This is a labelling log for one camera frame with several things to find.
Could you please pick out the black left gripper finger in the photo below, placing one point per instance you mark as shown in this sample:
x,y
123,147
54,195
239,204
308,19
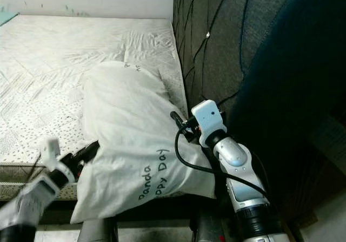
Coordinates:
x,y
90,150

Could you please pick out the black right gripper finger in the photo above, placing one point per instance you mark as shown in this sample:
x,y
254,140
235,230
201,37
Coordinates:
x,y
177,119

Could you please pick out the white printed pillow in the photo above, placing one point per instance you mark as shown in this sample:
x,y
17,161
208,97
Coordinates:
x,y
135,144

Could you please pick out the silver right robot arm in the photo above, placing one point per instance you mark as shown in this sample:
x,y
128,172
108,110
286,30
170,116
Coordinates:
x,y
243,188

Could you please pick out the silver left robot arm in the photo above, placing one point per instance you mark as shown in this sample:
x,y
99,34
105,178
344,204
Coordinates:
x,y
32,209

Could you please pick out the grey left robot leg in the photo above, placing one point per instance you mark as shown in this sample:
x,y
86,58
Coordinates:
x,y
96,232

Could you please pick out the grey robot leg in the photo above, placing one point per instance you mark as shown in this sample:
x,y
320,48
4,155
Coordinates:
x,y
96,232
203,228

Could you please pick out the grey quilted mattress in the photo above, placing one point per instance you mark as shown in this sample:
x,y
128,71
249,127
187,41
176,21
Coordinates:
x,y
48,79

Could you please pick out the grey right robot leg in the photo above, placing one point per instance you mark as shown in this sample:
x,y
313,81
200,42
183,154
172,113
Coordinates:
x,y
203,228

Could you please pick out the black tufted headboard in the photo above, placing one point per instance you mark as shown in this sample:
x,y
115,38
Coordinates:
x,y
248,36

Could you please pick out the teal blanket with coloured hearts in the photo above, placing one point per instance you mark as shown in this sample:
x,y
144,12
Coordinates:
x,y
6,18

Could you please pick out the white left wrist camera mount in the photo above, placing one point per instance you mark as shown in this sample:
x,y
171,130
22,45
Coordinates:
x,y
55,155

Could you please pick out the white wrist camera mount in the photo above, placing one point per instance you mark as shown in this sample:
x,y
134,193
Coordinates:
x,y
209,121
55,155

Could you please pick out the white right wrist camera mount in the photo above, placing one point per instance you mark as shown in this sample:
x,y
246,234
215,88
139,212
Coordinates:
x,y
209,121

